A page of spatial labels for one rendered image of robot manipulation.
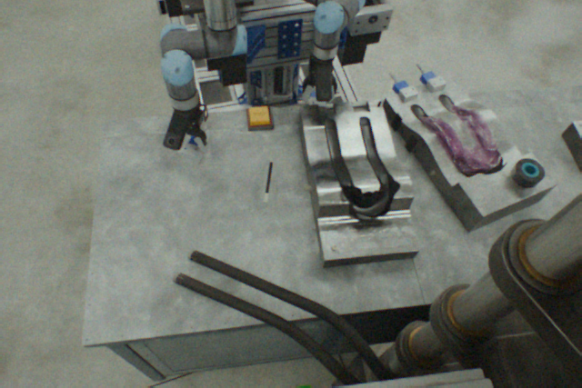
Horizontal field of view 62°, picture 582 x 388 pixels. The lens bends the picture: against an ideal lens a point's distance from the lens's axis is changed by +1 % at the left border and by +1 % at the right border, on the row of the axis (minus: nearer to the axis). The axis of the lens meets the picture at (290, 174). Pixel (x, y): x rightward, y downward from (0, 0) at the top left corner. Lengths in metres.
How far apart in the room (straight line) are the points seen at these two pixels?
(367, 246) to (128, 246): 0.65
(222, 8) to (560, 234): 0.93
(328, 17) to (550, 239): 0.90
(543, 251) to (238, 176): 1.03
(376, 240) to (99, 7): 2.48
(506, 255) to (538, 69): 2.69
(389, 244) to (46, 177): 1.79
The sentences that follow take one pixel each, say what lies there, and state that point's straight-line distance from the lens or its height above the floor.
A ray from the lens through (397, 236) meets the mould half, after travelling 1.35.
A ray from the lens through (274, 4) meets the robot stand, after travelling 1.74.
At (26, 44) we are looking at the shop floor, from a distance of 3.24.
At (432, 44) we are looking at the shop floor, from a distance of 3.14.
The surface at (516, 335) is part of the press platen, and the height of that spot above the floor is 1.29.
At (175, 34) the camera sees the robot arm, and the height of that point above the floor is 1.18.
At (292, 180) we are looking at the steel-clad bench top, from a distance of 1.45.
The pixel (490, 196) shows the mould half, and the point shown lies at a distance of 1.44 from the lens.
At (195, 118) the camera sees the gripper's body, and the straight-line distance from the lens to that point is 1.36.
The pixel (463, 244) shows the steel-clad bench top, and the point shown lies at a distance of 1.47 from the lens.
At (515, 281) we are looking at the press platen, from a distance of 0.62.
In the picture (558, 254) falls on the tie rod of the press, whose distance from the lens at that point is 0.58.
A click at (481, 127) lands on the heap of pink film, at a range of 1.57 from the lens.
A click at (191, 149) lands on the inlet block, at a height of 0.85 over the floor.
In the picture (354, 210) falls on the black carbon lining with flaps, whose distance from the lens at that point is 1.34.
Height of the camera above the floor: 2.05
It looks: 59 degrees down
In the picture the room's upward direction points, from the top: 5 degrees clockwise
